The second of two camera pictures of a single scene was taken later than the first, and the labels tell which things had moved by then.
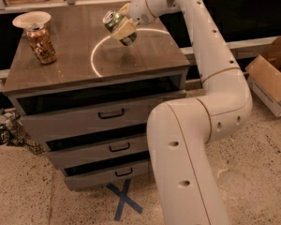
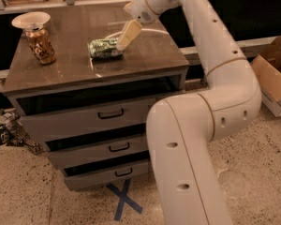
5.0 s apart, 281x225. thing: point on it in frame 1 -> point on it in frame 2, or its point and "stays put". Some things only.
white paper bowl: (23, 20) stays put
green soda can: (110, 20) -> (103, 49)
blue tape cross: (124, 199) stays put
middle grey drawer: (78, 156) stays put
